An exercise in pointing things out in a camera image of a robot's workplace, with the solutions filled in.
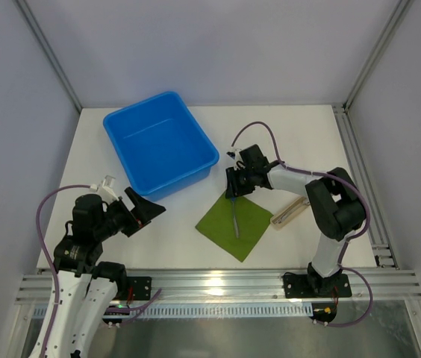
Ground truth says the silver table knife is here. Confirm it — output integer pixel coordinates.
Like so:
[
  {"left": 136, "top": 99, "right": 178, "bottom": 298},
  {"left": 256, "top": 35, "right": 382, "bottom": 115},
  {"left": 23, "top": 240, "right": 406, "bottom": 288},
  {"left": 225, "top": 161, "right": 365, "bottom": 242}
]
[{"left": 273, "top": 204, "right": 306, "bottom": 224}]

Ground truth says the silver fork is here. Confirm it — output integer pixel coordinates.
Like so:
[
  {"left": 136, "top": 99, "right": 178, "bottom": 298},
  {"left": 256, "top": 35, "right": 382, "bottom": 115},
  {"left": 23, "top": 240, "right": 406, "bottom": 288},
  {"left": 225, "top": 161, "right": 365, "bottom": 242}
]
[{"left": 231, "top": 198, "right": 240, "bottom": 239}]

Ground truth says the green paper napkin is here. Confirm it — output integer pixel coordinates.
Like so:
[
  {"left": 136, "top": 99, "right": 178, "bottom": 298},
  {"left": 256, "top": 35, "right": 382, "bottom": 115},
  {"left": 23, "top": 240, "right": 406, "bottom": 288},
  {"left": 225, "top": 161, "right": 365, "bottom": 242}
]
[{"left": 196, "top": 193, "right": 272, "bottom": 263}]

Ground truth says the blue plastic bin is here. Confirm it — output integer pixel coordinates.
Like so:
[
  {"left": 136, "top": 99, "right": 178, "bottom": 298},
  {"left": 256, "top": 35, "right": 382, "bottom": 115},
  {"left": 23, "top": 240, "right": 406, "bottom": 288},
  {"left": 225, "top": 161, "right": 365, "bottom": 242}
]
[{"left": 103, "top": 91, "right": 219, "bottom": 201}]

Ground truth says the aluminium frame post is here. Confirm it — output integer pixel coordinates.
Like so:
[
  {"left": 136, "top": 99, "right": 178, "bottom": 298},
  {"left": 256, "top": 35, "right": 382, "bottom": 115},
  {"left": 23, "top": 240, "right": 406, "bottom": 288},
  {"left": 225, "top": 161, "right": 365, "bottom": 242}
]
[
  {"left": 343, "top": 0, "right": 414, "bottom": 112},
  {"left": 12, "top": 0, "right": 83, "bottom": 113}
]

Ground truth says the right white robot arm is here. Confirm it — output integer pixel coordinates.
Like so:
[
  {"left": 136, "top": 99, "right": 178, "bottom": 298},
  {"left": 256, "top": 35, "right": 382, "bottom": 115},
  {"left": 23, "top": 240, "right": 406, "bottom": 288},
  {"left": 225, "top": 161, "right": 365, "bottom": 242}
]
[{"left": 225, "top": 145, "right": 367, "bottom": 298}]

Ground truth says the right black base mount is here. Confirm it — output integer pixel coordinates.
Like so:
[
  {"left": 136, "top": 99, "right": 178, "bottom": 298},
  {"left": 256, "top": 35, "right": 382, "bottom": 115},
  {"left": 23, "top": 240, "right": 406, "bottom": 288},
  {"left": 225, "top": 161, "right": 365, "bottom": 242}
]
[{"left": 282, "top": 271, "right": 352, "bottom": 298}]

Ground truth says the aluminium front rail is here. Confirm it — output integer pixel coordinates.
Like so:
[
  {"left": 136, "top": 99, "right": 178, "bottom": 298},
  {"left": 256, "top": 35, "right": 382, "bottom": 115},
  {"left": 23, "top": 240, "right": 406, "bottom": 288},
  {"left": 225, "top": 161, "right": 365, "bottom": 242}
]
[{"left": 14, "top": 268, "right": 421, "bottom": 305}]

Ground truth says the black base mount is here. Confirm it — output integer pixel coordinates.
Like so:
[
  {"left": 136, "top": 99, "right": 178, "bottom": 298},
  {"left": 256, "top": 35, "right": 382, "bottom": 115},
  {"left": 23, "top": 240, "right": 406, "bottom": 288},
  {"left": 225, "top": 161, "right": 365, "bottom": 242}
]
[
  {"left": 282, "top": 271, "right": 352, "bottom": 298},
  {"left": 123, "top": 276, "right": 152, "bottom": 302}
]

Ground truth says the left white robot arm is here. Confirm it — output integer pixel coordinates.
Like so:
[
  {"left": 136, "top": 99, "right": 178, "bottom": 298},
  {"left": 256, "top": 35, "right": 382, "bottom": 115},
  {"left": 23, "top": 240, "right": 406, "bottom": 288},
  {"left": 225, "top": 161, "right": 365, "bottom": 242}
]
[{"left": 31, "top": 184, "right": 166, "bottom": 357}]

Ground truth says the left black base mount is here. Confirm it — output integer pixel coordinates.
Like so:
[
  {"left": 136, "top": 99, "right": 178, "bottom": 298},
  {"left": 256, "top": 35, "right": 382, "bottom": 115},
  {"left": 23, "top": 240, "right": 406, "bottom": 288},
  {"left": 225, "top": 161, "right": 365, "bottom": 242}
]
[{"left": 123, "top": 276, "right": 152, "bottom": 302}]

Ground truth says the beige cutlery tray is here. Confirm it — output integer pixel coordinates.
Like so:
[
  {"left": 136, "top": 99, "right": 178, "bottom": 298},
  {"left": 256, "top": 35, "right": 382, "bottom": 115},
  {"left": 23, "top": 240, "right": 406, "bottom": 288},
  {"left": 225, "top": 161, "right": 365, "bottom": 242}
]
[{"left": 270, "top": 197, "right": 310, "bottom": 230}]

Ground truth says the right aluminium side rail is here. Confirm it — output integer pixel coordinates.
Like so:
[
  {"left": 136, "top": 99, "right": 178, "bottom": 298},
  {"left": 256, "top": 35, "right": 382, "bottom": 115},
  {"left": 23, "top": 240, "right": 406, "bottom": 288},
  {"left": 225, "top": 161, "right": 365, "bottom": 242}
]
[{"left": 332, "top": 104, "right": 400, "bottom": 270}]

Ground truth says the white slotted cable duct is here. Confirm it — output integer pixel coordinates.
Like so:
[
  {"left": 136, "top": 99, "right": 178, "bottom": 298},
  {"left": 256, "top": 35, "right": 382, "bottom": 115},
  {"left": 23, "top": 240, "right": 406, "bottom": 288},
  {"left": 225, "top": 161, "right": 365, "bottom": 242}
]
[{"left": 137, "top": 301, "right": 313, "bottom": 319}]

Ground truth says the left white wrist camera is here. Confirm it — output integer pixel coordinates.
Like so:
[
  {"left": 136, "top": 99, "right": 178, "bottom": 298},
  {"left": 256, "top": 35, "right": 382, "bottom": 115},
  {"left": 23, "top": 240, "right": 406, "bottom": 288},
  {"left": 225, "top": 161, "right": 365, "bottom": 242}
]
[{"left": 89, "top": 175, "right": 119, "bottom": 204}]

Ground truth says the left aluminium frame post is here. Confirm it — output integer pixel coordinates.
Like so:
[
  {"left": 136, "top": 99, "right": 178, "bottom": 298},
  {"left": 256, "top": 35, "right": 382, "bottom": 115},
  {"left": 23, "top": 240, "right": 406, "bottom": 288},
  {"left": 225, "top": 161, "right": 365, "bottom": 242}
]
[{"left": 12, "top": 0, "right": 83, "bottom": 113}]

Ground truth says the right aluminium frame post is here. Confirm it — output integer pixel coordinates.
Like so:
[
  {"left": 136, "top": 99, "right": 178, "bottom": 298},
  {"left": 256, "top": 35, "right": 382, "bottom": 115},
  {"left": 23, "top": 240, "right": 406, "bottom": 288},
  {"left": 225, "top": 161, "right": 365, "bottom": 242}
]
[{"left": 343, "top": 0, "right": 414, "bottom": 112}]

